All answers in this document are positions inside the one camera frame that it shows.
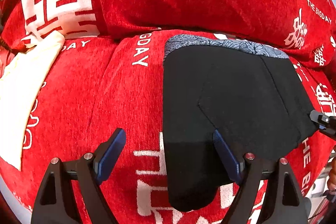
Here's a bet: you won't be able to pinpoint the black pants with patterned trim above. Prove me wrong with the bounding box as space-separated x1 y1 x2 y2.
163 34 317 211

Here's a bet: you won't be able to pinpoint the red bed cover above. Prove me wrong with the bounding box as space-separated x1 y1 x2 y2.
1 30 335 223

